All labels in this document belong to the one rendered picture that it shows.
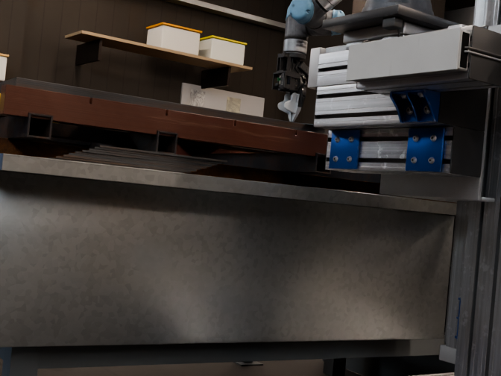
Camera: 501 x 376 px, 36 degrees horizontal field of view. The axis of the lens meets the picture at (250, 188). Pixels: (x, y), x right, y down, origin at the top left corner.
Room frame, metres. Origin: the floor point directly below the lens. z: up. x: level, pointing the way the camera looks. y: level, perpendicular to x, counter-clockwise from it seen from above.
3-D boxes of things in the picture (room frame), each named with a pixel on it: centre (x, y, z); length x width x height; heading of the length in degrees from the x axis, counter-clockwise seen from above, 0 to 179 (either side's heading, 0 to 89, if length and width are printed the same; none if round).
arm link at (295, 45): (2.41, -0.10, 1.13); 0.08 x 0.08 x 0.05
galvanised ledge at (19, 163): (1.78, -0.06, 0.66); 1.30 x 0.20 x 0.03; 121
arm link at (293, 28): (2.41, -0.10, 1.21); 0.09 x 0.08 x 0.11; 59
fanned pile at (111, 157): (1.63, 0.26, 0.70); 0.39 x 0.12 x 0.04; 121
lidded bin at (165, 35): (8.58, 1.02, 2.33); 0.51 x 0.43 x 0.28; 125
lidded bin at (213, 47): (8.94, 0.50, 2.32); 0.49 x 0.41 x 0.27; 125
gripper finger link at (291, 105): (2.40, -0.10, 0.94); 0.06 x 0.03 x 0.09; 122
